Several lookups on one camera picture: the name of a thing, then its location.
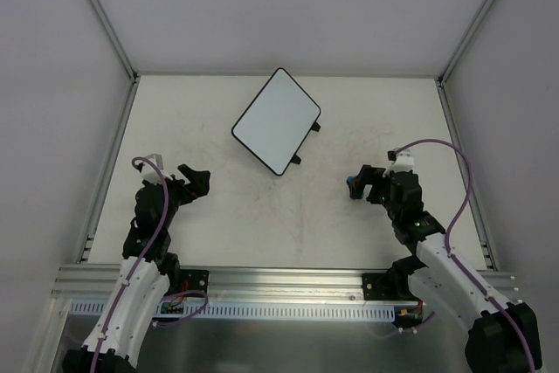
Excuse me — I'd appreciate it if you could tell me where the blue whiteboard eraser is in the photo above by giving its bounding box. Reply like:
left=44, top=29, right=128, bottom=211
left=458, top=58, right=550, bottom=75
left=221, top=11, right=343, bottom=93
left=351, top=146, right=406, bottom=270
left=346, top=176, right=363, bottom=200

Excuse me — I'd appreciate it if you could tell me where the white board with black frame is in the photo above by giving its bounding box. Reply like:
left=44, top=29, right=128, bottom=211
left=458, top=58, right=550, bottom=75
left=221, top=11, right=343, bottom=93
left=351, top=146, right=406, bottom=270
left=231, top=67, right=321, bottom=176

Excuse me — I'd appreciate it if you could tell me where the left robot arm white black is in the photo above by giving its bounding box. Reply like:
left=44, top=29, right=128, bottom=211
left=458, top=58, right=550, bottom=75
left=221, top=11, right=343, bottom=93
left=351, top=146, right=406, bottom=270
left=62, top=157, right=210, bottom=372

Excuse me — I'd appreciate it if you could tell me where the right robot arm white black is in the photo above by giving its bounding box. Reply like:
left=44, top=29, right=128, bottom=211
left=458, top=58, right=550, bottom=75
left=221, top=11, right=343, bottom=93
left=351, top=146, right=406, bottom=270
left=347, top=165, right=542, bottom=372

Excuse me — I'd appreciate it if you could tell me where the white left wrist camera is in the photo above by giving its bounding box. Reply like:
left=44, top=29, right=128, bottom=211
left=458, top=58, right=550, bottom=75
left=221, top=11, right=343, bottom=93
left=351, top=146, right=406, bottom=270
left=132, top=154, right=170, bottom=184

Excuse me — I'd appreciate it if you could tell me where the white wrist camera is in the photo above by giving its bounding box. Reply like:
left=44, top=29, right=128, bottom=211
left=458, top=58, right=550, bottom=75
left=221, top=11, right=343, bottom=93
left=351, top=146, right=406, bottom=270
left=383, top=149, right=415, bottom=177
left=132, top=154, right=170, bottom=184

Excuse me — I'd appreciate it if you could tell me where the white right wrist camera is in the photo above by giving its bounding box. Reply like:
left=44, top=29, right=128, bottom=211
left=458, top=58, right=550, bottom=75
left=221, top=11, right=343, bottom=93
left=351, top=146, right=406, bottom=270
left=383, top=149, right=415, bottom=177

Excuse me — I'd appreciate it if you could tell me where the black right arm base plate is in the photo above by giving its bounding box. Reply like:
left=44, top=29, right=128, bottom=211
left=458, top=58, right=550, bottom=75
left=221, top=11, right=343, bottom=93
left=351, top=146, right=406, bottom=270
left=361, top=270, right=419, bottom=301

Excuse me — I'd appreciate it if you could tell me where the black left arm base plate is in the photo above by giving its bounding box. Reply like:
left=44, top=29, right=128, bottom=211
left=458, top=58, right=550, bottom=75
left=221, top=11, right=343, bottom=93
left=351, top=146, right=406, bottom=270
left=165, top=268, right=210, bottom=296

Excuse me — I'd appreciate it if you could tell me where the aluminium front rail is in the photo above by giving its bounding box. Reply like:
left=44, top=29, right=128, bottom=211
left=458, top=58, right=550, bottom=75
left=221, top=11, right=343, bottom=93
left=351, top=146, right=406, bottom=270
left=50, top=262, right=524, bottom=307

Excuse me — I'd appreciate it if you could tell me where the white slotted cable duct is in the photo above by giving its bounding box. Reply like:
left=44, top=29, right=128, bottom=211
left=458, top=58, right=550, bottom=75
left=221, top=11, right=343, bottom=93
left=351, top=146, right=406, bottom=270
left=69, top=299, right=397, bottom=323

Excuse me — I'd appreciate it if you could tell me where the left aluminium frame post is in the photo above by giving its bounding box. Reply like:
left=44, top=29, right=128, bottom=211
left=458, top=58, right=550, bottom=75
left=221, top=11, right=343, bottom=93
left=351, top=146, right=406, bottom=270
left=86, top=0, right=138, bottom=82

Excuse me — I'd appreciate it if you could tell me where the aluminium frame post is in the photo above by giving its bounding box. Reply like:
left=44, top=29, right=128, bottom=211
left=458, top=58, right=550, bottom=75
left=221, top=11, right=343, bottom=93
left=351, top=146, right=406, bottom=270
left=437, top=0, right=498, bottom=86
left=86, top=0, right=138, bottom=82

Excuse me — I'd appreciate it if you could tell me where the right aluminium frame post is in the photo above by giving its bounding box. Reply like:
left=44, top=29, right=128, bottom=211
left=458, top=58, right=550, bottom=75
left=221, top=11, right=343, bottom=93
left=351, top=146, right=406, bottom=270
left=437, top=0, right=498, bottom=86

